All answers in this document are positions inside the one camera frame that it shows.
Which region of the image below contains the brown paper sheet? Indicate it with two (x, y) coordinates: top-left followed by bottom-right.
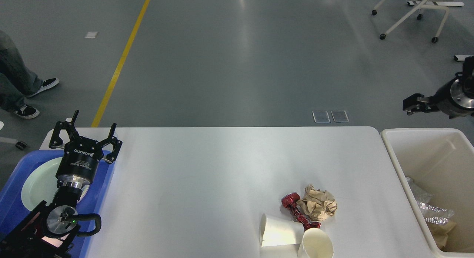
(426, 220), (457, 250)

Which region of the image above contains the white paper cup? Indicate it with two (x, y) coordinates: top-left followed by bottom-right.
(259, 214), (304, 248)
(297, 228), (334, 258)

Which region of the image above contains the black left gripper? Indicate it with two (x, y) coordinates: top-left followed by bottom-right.
(48, 110), (122, 186)

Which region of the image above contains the mint green plate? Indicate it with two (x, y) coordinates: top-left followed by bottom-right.
(21, 156), (91, 214)

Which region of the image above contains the person's leg and shoe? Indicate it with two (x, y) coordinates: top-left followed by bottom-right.
(0, 31), (59, 98)

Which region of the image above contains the white metal bar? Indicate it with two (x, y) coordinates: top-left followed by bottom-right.
(453, 54), (473, 62)

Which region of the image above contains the beige plastic bin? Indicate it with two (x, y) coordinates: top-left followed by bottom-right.
(381, 128), (474, 258)

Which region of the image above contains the lying white paper cup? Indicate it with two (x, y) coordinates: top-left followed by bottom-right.
(259, 214), (304, 248)

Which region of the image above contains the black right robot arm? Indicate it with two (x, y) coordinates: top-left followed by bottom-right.
(403, 56), (474, 119)

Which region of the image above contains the red foil wrapper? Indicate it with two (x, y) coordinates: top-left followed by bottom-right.
(281, 192), (321, 231)

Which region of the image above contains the left floor socket cover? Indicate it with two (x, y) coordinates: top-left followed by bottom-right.
(313, 110), (331, 123)

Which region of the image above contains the floor socket cover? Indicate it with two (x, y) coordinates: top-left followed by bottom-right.
(313, 110), (331, 123)
(331, 110), (350, 123)

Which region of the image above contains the aluminium foil tray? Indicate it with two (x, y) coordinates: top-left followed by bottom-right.
(417, 202), (455, 225)
(405, 177), (433, 209)

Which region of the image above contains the brown paper ball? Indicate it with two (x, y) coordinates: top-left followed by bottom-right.
(297, 184), (338, 221)

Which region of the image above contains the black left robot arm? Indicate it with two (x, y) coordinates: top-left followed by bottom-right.
(1, 110), (122, 258)

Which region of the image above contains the white chair leg left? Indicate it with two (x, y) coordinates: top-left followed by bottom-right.
(0, 137), (28, 150)

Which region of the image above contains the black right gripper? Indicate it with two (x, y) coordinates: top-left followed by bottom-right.
(403, 77), (474, 119)

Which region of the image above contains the right floor socket cover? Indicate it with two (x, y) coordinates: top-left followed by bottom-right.
(331, 110), (350, 123)

